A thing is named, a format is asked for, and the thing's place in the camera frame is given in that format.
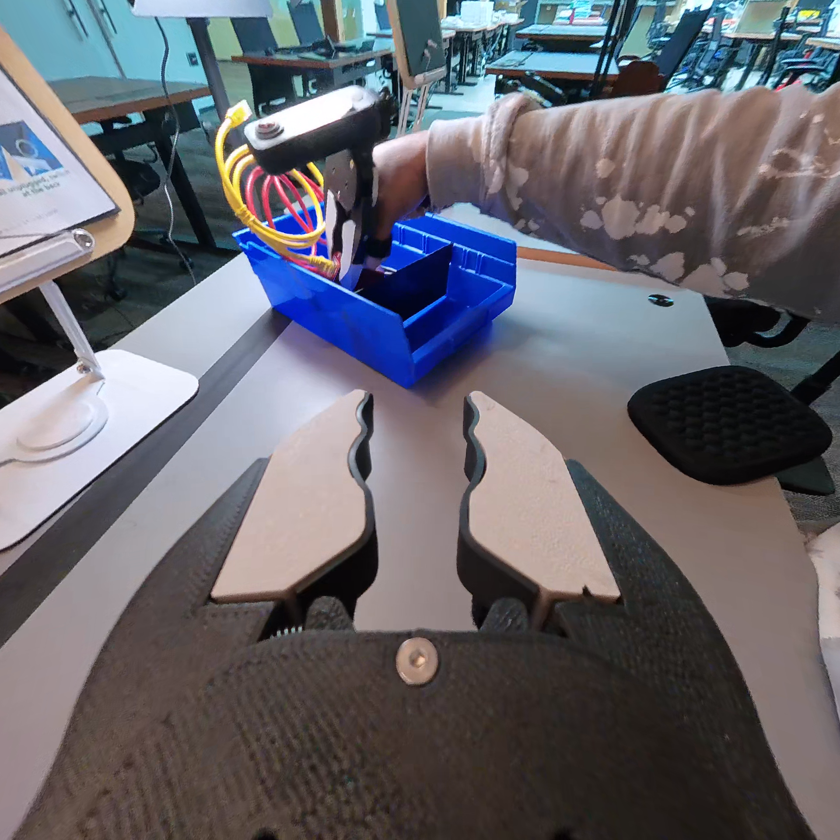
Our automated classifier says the brown office desk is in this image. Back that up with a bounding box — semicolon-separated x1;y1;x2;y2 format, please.
486;49;621;99
49;77;221;253
231;45;395;116

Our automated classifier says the black office chair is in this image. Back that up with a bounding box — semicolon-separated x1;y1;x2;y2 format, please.
626;295;840;496

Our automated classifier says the blue plastic bin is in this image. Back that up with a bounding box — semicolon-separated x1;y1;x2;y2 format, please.
233;211;518;389

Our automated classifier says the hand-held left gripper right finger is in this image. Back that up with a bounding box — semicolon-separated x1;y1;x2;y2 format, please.
457;391;622;626

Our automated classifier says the wooden easel with black board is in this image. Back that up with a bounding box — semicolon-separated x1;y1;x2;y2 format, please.
386;0;452;135

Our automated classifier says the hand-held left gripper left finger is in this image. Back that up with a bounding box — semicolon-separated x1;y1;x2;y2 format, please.
210;389;380;619

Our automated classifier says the instruction sheet on clipboard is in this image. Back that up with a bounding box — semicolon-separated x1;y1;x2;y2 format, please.
0;26;200;552

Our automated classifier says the red ethernet cable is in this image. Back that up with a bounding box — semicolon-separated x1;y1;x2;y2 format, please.
245;154;343;278

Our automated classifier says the person's right forearm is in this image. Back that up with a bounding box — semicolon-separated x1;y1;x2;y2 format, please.
427;85;840;322

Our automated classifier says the person's right hand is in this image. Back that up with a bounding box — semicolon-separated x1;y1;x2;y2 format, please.
371;130;434;228

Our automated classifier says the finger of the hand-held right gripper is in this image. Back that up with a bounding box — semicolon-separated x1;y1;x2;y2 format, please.
326;193;370;285

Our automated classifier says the yellow ethernet cable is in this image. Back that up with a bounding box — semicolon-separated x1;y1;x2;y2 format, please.
215;100;329;275

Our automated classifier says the studio light panel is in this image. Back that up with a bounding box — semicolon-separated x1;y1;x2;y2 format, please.
131;0;273;132

